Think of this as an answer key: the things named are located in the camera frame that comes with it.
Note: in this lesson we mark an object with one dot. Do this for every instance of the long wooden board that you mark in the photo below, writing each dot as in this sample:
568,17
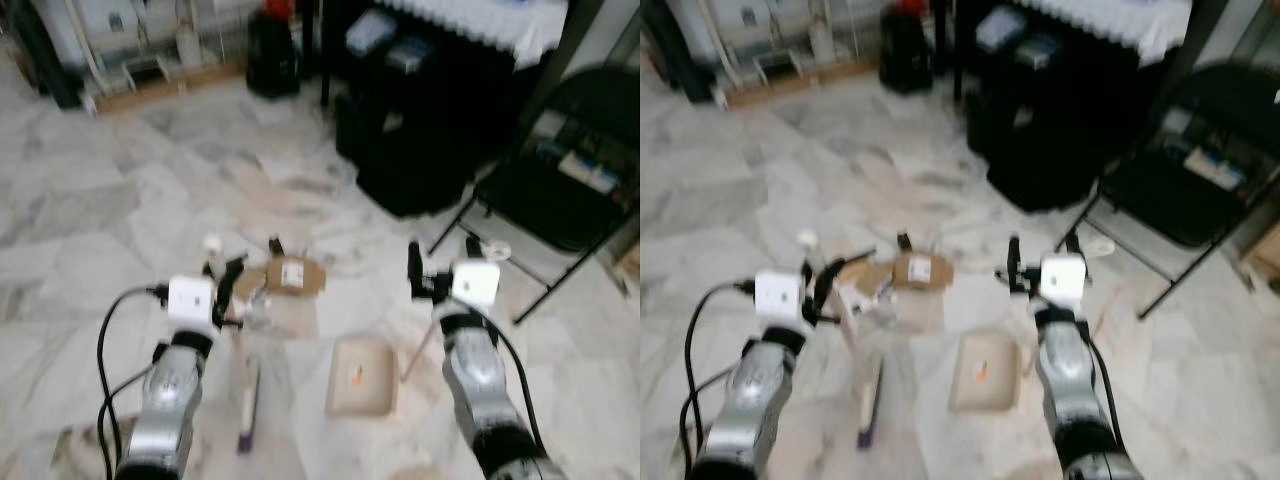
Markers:
170,90
800,85

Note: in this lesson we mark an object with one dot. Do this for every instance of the white and blue box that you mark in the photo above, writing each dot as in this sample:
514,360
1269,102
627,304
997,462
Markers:
1215,168
588,172

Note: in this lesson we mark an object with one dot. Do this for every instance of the brown carton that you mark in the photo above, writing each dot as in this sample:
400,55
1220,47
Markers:
1262,252
630,260

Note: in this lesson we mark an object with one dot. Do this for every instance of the white shelf unit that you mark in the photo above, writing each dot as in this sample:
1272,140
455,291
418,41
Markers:
120,25
750,22

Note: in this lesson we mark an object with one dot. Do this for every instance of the black folding chair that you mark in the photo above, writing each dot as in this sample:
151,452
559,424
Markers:
540,215
1160,205

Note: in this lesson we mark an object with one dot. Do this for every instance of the beige broom with purple bristles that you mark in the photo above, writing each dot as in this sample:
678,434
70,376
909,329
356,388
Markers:
248,400
870,400

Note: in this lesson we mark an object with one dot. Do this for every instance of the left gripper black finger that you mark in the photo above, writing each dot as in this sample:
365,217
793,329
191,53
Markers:
234,278
830,277

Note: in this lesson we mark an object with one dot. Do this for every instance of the white plastic bottle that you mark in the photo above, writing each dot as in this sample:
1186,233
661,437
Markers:
187,42
820,38

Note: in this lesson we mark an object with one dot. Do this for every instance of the crumpled brown paper piece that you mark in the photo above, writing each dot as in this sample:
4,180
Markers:
865,280
252,285

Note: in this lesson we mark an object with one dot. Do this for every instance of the black upright cylinder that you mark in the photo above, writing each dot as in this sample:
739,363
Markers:
40,55
680,55

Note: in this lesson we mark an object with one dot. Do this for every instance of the large black bag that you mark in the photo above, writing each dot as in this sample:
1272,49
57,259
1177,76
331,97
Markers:
420,150
1050,140

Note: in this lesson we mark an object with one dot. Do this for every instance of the brown cardboard piece white label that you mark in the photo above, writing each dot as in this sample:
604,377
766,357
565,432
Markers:
295,275
922,272

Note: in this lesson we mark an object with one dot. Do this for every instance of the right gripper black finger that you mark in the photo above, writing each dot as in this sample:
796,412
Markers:
1014,265
473,250
415,270
1073,244

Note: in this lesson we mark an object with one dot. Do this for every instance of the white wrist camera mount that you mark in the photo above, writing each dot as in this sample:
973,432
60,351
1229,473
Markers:
190,298
778,295
477,285
1063,278

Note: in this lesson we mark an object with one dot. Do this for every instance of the black bin with red top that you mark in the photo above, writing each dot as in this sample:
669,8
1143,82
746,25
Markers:
905,55
272,60

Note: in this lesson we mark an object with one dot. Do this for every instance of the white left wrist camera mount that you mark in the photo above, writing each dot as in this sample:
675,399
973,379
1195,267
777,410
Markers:
778,295
190,298

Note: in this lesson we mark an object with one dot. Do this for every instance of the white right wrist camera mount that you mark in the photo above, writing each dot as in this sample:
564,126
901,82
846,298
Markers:
477,285
1063,278

